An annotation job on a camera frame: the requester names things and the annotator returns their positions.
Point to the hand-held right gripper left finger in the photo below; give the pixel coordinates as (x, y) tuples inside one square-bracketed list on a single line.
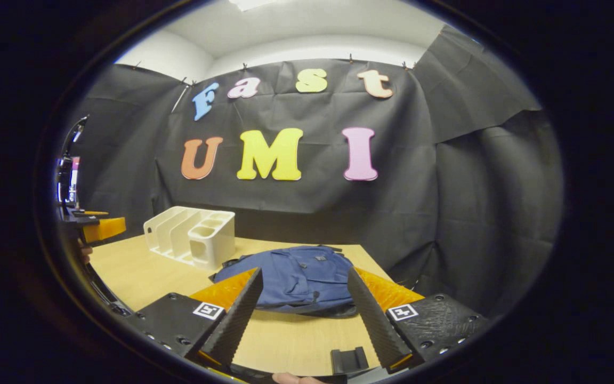
[(237, 320)]

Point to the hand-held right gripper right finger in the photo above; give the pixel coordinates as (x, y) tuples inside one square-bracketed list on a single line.
[(373, 320)]

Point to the dark stand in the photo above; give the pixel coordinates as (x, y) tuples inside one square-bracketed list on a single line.
[(72, 136)]

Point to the blue schoolbag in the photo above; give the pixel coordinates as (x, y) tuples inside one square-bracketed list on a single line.
[(296, 277)]

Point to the computer monitor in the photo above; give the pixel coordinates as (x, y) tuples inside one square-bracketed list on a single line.
[(71, 181)]

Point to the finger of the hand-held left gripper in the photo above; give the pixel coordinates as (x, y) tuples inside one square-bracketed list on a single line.
[(104, 229), (88, 214)]

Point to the white plastic bookshelf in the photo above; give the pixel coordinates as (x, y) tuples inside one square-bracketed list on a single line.
[(216, 242)]

